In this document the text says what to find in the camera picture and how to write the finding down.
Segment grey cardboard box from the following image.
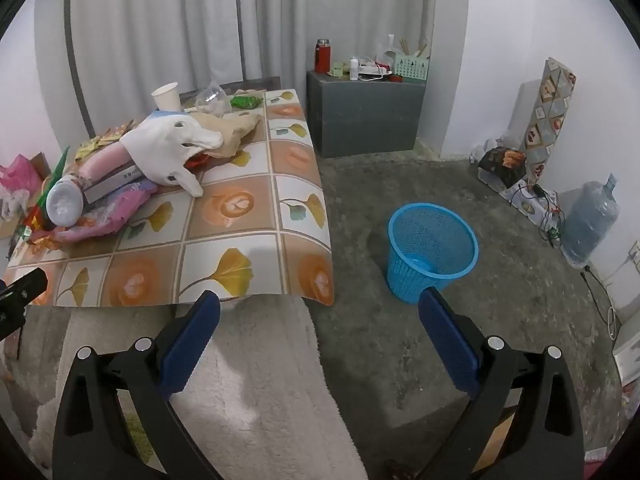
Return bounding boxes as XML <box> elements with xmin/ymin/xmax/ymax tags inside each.
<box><xmin>82</xmin><ymin>162</ymin><xmax>147</xmax><ymax>206</ymax></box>

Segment wooden board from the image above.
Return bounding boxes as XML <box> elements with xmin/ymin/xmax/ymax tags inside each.
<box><xmin>476</xmin><ymin>404</ymin><xmax>517</xmax><ymax>472</ymax></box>

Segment white crumpled plastic bag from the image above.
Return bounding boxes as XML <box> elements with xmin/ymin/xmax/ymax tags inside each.
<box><xmin>0</xmin><ymin>192</ymin><xmax>27</xmax><ymax>222</ymax></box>

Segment brown cardboard box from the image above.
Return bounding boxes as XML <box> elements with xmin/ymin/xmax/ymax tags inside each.
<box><xmin>27</xmin><ymin>152</ymin><xmax>54</xmax><ymax>179</ymax></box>

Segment white cable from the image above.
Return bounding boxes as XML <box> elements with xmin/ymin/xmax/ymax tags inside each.
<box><xmin>581</xmin><ymin>264</ymin><xmax>622</xmax><ymax>342</ymax></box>

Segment large green snack bag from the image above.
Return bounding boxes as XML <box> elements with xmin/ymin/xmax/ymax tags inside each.
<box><xmin>37</xmin><ymin>146</ymin><xmax>72</xmax><ymax>208</ymax></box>

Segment pink flowered snack bag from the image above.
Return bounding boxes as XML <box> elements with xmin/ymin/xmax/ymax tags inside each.
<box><xmin>52</xmin><ymin>195</ymin><xmax>151</xmax><ymax>244</ymax></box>

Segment grey cabinet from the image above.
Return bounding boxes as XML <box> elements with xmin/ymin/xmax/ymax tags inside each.
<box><xmin>306</xmin><ymin>70</ymin><xmax>427</xmax><ymax>159</ymax></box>

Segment green plastic basket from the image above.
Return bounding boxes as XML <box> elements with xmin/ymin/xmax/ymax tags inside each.
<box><xmin>395</xmin><ymin>52</ymin><xmax>430</xmax><ymax>81</ymax></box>

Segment black cables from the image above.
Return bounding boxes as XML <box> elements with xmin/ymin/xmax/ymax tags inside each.
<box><xmin>515</xmin><ymin>184</ymin><xmax>567</xmax><ymax>248</ymax></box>

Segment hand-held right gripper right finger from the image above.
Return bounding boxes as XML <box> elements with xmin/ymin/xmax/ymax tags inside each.
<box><xmin>417</xmin><ymin>287</ymin><xmax>586</xmax><ymax>480</ymax></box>

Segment clear water jug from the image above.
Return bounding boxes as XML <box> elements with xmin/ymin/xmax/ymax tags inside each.
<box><xmin>560</xmin><ymin>173</ymin><xmax>621</xmax><ymax>267</ymax></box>

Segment blue plastic basket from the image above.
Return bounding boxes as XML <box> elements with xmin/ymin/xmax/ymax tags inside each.
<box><xmin>387</xmin><ymin>203</ymin><xmax>480</xmax><ymax>305</ymax></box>

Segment white curtain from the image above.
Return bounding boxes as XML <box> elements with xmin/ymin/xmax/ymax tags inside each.
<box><xmin>34</xmin><ymin>0</ymin><xmax>453</xmax><ymax>161</ymax></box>

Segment dark brown snack bag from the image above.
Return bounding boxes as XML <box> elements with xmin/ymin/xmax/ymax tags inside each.
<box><xmin>477</xmin><ymin>145</ymin><xmax>529</xmax><ymax>189</ymax></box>

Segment clear plastic bag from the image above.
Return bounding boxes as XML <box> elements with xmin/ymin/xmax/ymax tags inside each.
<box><xmin>194</xmin><ymin>84</ymin><xmax>232</xmax><ymax>117</ymax></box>

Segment white paper cup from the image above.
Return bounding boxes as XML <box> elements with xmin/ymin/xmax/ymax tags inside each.
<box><xmin>151</xmin><ymin>81</ymin><xmax>181</xmax><ymax>112</ymax></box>

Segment red thermos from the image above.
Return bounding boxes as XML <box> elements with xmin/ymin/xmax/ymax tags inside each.
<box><xmin>314</xmin><ymin>38</ymin><xmax>332</xmax><ymax>75</ymax></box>

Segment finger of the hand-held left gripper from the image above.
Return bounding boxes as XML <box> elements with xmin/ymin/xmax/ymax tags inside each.
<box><xmin>0</xmin><ymin>267</ymin><xmax>49</xmax><ymax>311</ymax></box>
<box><xmin>0</xmin><ymin>306</ymin><xmax>27</xmax><ymax>342</ymax></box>

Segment beige crumpled paper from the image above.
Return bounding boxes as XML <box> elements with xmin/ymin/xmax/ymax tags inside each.
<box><xmin>187</xmin><ymin>110</ymin><xmax>262</xmax><ymax>162</ymax></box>

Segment pink plastic bag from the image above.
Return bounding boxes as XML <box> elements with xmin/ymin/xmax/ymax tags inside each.
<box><xmin>0</xmin><ymin>155</ymin><xmax>44</xmax><ymax>197</ymax></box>

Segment red snack packet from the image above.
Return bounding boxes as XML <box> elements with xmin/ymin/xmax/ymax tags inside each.
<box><xmin>15</xmin><ymin>205</ymin><xmax>52</xmax><ymax>247</ymax></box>

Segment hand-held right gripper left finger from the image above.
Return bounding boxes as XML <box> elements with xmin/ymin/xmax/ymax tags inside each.
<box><xmin>52</xmin><ymin>290</ymin><xmax>223</xmax><ymax>480</ymax></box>

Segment pile of small snack packets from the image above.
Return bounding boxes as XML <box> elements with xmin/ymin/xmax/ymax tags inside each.
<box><xmin>75</xmin><ymin>120</ymin><xmax>137</xmax><ymax>162</ymax></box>

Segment tile-patterned tablecloth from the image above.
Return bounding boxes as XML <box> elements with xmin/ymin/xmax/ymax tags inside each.
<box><xmin>0</xmin><ymin>87</ymin><xmax>336</xmax><ymax>308</ymax></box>

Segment white patterned box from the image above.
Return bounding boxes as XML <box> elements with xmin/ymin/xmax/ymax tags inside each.
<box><xmin>499</xmin><ymin>179</ymin><xmax>559</xmax><ymax>227</ymax></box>

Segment white power strip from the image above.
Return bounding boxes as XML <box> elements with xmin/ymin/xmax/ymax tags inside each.
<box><xmin>360</xmin><ymin>60</ymin><xmax>397</xmax><ymax>82</ymax></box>

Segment pink soft packet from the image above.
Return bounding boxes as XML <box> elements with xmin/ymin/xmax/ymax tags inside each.
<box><xmin>75</xmin><ymin>142</ymin><xmax>132</xmax><ymax>182</ymax></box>

